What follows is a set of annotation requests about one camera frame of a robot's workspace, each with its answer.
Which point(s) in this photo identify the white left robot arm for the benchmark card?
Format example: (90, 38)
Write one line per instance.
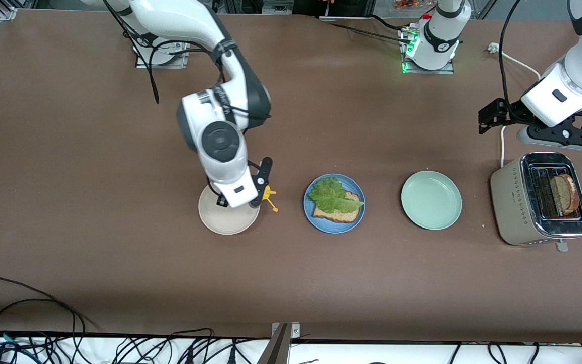
(574, 83)

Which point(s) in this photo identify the blue round plate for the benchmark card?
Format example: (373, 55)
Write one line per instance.
(321, 228)

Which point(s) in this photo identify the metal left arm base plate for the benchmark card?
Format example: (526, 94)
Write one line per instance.
(427, 72)

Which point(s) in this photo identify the orange snack packet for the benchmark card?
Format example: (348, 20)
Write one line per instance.
(412, 4)

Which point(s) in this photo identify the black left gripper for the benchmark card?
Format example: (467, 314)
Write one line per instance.
(512, 112)

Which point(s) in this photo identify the beige chrome toaster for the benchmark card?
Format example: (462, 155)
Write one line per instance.
(511, 202)

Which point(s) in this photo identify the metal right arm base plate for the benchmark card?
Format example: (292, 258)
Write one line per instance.
(170, 65)

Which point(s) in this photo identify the aluminium profile bracket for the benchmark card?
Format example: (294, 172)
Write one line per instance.
(278, 349)

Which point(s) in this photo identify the brown bread slice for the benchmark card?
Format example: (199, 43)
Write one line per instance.
(344, 217)
(566, 194)

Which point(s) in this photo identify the beige white round plate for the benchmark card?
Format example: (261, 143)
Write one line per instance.
(225, 222)

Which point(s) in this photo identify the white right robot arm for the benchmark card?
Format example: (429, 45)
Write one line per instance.
(170, 20)

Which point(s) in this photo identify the mint green round plate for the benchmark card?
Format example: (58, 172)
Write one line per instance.
(431, 200)

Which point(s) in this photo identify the yellow mustard squeeze bottle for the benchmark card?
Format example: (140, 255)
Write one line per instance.
(269, 192)

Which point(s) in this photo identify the green lettuce leaf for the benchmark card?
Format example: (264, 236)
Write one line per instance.
(329, 197)

